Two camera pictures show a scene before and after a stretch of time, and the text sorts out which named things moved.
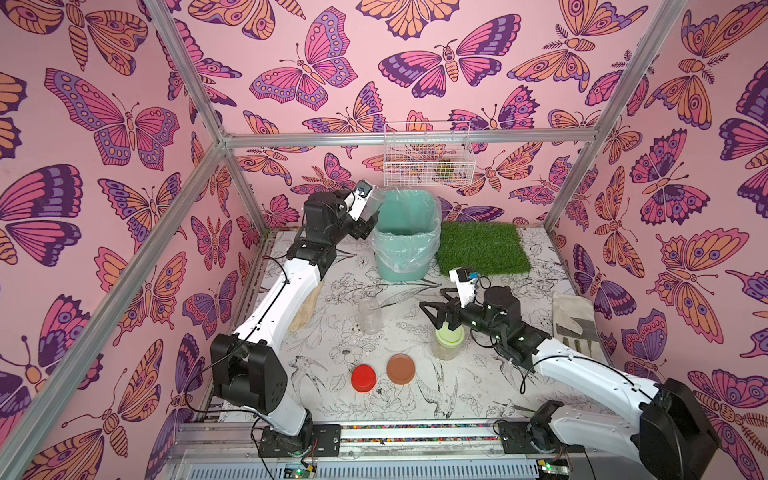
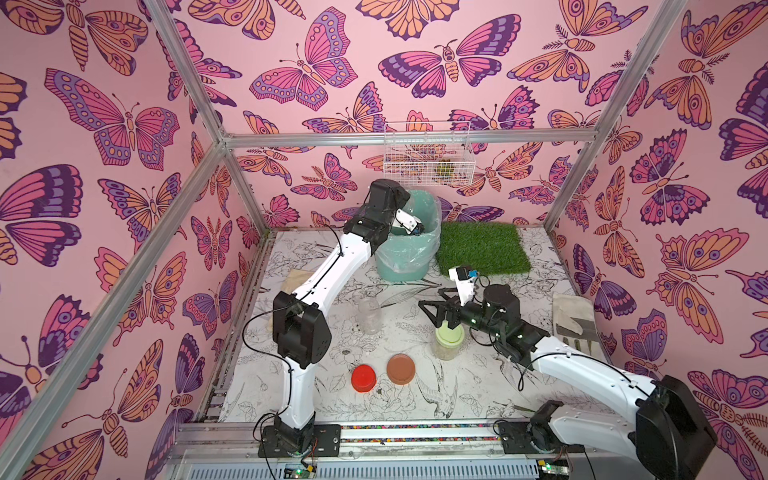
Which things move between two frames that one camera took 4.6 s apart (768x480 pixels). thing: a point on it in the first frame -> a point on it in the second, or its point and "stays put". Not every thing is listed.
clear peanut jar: (370, 316) stays put
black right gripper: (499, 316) stays put
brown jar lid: (401, 368) stays put
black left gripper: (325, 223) -> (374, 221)
